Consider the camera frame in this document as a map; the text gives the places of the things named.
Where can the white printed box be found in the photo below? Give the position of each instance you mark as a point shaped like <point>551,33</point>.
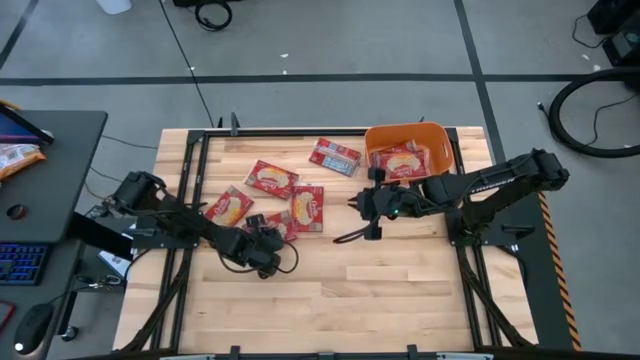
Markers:
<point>112,261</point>

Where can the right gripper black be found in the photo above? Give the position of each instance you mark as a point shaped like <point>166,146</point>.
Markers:
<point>380,202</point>

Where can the laptop screen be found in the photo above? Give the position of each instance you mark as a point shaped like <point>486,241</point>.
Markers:
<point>20,131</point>

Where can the black desk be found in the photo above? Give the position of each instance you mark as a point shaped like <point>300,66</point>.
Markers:
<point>55,165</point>

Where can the backlit black keyboard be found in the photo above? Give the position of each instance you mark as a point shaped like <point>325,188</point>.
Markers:
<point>22,262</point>

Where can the orange snack bag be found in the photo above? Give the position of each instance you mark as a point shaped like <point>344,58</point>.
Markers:
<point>17,157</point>

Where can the black equipment case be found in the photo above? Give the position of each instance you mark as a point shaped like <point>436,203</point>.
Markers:
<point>625,45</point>

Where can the orange plastic basket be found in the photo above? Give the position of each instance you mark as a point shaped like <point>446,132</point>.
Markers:
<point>400,133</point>

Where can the popcorn bag blue white label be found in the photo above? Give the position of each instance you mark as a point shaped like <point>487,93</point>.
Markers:
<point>334,156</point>

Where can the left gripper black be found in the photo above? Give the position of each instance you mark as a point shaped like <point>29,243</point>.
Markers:
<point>255,250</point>

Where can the red popcorn bag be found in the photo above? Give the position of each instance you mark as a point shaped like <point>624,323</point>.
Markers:
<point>400,146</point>
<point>271,179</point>
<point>401,164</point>
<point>287,224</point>
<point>306,207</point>
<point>227,206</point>

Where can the black computer mouse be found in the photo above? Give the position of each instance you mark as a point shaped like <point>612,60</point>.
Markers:
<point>32,325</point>

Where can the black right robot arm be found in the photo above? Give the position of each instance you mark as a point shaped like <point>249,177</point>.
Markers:
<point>500,185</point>

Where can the black caster wheel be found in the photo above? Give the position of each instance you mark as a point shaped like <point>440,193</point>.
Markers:
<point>69,333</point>

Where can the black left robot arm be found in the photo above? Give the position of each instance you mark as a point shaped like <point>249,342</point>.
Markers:
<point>190,222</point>

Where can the small round dark object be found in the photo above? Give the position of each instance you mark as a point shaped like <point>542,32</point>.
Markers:
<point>16,212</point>

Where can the black panel with hazard stripe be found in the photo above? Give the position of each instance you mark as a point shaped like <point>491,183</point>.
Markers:
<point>540,280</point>

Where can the white bucket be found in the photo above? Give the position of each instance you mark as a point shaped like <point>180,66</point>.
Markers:
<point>114,5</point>

